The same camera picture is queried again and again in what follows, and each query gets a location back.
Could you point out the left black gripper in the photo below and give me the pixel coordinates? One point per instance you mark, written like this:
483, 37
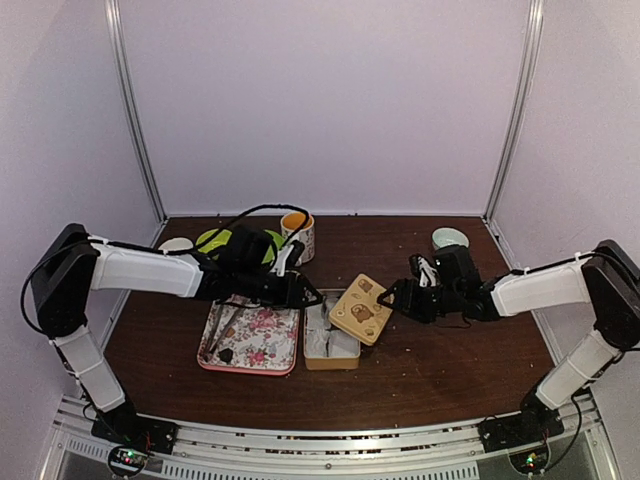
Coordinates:
292, 294

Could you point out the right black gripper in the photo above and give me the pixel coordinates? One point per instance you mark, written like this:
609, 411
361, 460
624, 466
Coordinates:
402, 287

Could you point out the tan tin lid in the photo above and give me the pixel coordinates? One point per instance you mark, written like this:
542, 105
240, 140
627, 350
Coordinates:
358, 313

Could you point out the metal tongs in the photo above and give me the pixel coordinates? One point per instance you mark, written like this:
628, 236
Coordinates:
221, 319

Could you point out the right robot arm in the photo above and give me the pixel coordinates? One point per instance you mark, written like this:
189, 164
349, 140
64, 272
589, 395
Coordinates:
599, 289

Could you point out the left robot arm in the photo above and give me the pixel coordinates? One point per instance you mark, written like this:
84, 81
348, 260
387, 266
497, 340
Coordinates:
79, 267

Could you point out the tan chocolate tin box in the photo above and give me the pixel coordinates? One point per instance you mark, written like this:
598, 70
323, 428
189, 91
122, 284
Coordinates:
325, 346

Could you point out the dark chocolate piece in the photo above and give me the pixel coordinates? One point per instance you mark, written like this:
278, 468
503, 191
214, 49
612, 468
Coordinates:
226, 355

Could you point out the floral mug orange inside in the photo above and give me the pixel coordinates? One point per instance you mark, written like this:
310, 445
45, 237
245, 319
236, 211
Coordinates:
297, 226

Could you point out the floral rectangular tray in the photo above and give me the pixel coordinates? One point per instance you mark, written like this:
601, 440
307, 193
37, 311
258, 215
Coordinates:
264, 341

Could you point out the pale celadon small bowl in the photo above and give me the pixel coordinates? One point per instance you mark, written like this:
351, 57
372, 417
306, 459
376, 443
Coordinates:
446, 236

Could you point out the green plastic plate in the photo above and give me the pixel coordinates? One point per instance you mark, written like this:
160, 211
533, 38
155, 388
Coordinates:
256, 246

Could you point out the green plastic bowl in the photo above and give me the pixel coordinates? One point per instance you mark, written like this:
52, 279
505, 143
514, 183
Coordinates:
212, 243

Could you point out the dark blue white bowl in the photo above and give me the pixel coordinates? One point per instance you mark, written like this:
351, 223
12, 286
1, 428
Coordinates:
176, 244

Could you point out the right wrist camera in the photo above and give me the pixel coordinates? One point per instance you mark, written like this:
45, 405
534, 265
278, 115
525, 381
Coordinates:
450, 266

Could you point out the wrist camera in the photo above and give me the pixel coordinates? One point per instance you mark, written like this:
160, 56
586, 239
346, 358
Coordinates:
450, 266
229, 261

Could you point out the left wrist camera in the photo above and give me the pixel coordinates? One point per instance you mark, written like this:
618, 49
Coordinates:
229, 261

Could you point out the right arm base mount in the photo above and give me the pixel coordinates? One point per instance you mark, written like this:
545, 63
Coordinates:
523, 436

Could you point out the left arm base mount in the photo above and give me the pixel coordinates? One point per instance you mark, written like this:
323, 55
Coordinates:
136, 440

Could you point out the aluminium front rail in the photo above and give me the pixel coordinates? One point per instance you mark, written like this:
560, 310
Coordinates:
440, 451

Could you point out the right aluminium corner post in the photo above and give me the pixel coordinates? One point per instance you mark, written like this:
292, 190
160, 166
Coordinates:
530, 54

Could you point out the aluminium corner post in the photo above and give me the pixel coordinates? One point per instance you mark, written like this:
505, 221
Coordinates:
132, 116
530, 54

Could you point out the left aluminium corner post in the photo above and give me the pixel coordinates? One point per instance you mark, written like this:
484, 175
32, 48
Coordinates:
132, 116

